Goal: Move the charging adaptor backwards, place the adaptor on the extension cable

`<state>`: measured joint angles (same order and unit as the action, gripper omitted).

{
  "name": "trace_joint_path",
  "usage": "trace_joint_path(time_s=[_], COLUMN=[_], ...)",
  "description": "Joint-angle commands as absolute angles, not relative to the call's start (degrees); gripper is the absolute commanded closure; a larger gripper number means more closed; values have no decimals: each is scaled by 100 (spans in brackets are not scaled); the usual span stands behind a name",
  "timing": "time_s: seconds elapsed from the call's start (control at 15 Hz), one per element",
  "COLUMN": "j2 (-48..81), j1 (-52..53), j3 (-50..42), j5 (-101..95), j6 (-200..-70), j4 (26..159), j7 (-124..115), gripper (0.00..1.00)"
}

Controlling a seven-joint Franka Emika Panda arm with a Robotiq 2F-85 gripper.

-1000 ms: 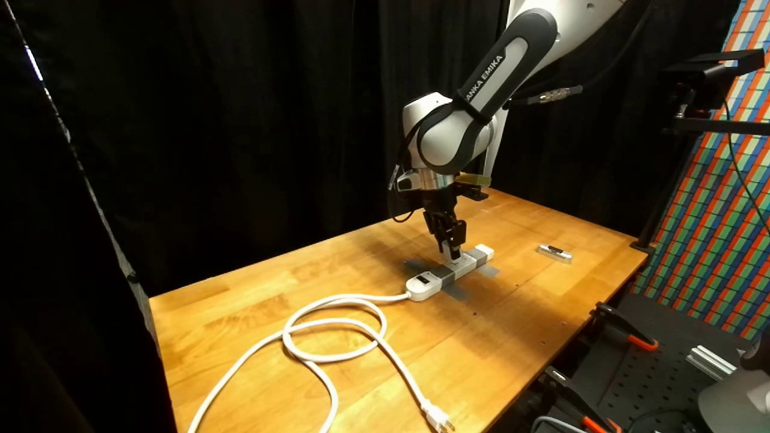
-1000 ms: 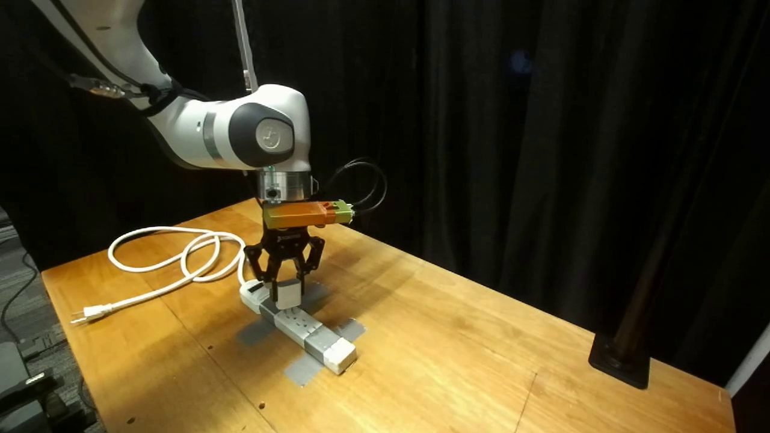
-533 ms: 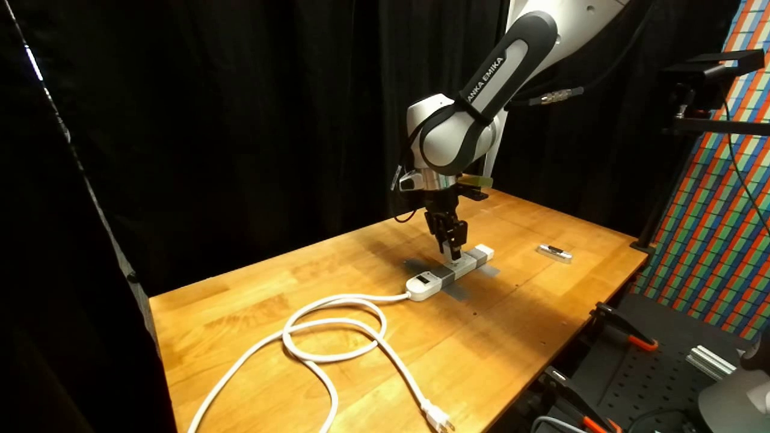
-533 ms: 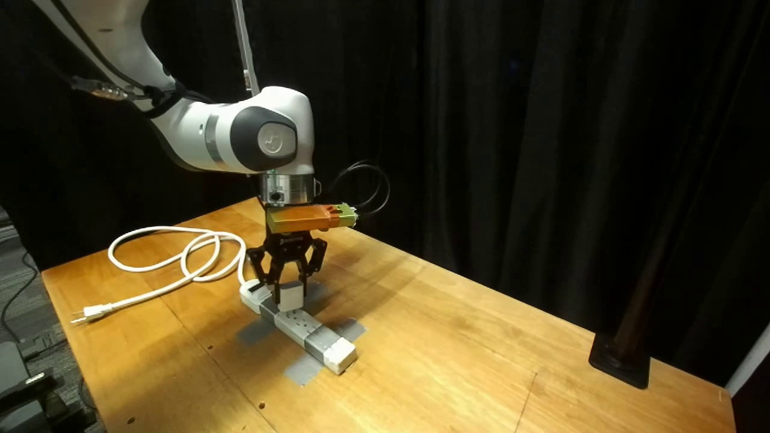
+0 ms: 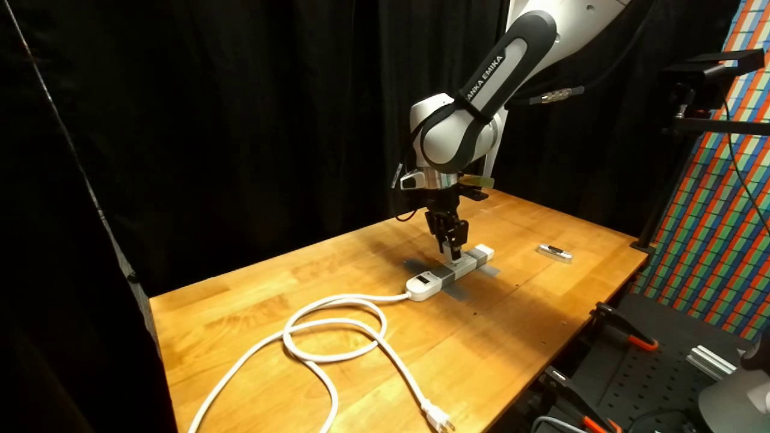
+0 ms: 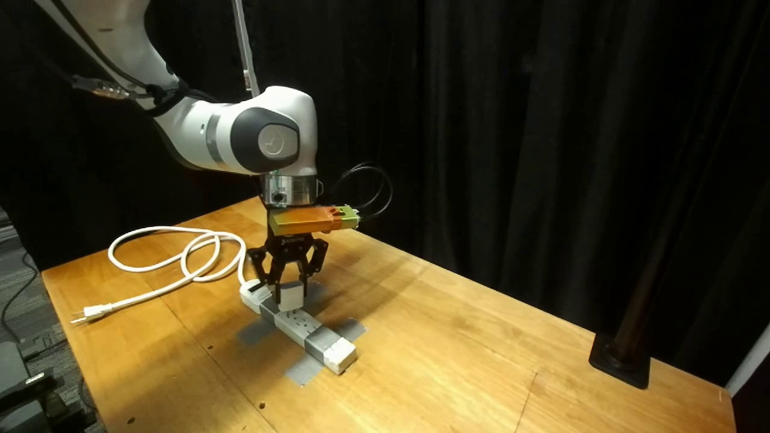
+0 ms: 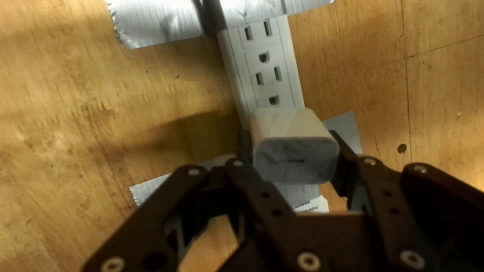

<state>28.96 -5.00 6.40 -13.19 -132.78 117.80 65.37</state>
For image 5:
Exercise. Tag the black curtain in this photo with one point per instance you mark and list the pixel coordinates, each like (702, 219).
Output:
(224, 121)

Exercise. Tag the grey tape strip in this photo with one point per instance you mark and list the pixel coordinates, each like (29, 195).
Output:
(456, 293)
(487, 270)

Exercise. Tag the black perforated board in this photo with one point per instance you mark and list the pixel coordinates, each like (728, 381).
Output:
(641, 385)

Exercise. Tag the silver metal frame post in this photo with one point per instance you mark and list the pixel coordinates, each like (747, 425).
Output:
(86, 201)

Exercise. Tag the white charging adaptor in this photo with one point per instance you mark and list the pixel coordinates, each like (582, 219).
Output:
(456, 260)

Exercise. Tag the orange black clamp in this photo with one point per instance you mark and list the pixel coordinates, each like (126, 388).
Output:
(586, 401)
(633, 333)

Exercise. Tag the white power strip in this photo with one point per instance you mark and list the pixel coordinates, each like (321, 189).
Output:
(421, 287)

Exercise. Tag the grey round lamp head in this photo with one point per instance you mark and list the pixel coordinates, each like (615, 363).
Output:
(734, 406)

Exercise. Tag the black camera on stand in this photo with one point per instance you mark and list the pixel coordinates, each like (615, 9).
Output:
(711, 69)

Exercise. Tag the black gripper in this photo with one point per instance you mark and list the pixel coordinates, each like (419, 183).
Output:
(446, 201)

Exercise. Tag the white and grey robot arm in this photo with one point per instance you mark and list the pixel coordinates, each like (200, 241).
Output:
(482, 87)

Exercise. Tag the silver aluminium bar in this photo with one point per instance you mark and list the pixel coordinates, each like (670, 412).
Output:
(711, 363)

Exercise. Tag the colourful patterned board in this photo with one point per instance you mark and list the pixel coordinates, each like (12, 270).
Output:
(722, 209)

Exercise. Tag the small silver black device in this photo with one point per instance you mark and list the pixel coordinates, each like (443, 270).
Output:
(555, 253)

